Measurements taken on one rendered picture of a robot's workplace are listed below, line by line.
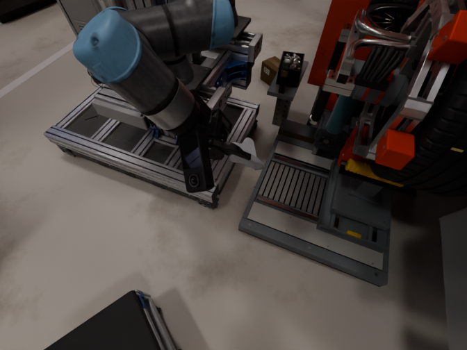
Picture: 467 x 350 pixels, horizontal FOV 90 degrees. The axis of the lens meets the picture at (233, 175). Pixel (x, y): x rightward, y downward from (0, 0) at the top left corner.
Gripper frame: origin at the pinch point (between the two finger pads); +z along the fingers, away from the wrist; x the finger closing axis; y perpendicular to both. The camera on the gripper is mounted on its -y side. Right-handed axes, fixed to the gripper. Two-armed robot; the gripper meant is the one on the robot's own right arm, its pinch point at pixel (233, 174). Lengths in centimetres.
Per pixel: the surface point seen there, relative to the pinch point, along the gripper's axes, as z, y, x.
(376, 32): 22, 58, -36
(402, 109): 23, 26, -38
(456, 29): 8, 33, -48
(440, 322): 130, -30, -53
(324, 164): 111, 59, -6
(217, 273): 79, -18, 50
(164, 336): 53, -46, 57
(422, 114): 25, 24, -42
